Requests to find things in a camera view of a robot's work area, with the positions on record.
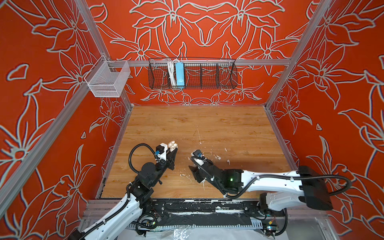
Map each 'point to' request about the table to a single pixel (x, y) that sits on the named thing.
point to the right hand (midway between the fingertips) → (190, 164)
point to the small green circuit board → (272, 228)
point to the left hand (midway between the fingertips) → (174, 148)
